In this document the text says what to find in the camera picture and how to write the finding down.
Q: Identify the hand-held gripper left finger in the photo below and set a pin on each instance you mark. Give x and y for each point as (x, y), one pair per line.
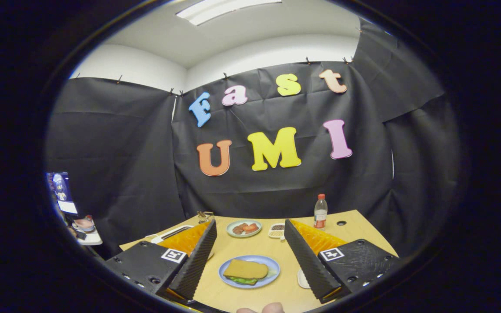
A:
(196, 265)

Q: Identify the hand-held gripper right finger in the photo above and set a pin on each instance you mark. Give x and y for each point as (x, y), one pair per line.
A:
(307, 265)

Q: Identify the brown toasted bread slice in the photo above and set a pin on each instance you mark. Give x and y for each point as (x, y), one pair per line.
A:
(246, 268)

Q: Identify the green lettuce leaf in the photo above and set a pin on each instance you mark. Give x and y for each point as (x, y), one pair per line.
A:
(244, 281)

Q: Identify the white oblong dish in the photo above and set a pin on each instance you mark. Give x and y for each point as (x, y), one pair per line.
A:
(302, 280)

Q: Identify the white divided condiment dish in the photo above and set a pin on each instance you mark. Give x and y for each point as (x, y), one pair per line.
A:
(276, 234)

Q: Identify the white toaster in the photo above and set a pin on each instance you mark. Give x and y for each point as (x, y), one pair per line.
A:
(157, 238)

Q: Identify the clear bottle with red cap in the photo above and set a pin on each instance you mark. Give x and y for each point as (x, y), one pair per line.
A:
(320, 215)

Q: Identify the blue plate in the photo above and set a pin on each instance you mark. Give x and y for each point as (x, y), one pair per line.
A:
(255, 257)

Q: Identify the brown meat patty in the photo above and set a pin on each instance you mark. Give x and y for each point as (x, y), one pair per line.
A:
(238, 229)

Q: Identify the pale green plate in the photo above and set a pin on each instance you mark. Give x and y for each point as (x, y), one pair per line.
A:
(244, 235)

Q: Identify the red meat slice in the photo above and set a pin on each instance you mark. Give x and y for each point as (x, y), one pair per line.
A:
(251, 227)

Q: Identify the white side table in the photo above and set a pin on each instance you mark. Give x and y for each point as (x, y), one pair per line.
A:
(91, 239)

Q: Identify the pink bowl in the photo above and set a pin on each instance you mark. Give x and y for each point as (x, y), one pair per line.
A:
(84, 224)

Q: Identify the black backdrop cloth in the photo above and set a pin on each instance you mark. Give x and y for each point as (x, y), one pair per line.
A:
(124, 152)

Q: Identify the computer monitor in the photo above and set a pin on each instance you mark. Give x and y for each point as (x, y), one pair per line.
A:
(61, 191)

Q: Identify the ceiling light panel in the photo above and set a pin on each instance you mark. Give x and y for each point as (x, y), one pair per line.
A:
(224, 8)

